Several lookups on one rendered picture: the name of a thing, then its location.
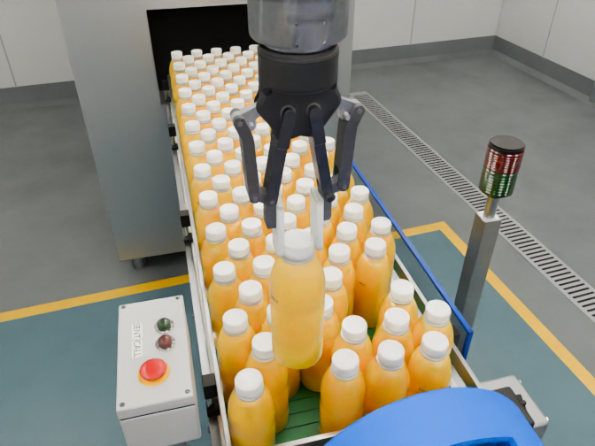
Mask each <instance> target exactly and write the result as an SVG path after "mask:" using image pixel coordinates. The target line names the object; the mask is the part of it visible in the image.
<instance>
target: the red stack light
mask: <svg viewBox="0 0 595 446"><path fill-rule="evenodd" d="M524 152H525V151H523V152H521V153H519V154H513V155H509V154H503V153H499V152H497V151H495V150H493V149H492V148H491V147H490V145H489V144H488V146H487V150H486V154H485V158H484V161H483V164H484V166H485V167H486V168H487V169H488V170H490V171H492V172H494V173H499V174H513V173H517V172H519V170H520V168H521V164H522V159H523V155H524Z"/></svg>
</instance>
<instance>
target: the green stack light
mask: <svg viewBox="0 0 595 446"><path fill-rule="evenodd" d="M518 174H519V172H517V173H513V174H499V173H494V172H492V171H490V170H488V169H487V168H486V167H485V166H484V165H483V169H482V172H481V176H480V180H479V184H478V188H479V189H480V190H481V192H483V193H484V194H485V195H487V196H491V197H496V198H505V197H509V196H511V195H512V194H513V192H514V187H515V184H516V181H517V178H518Z"/></svg>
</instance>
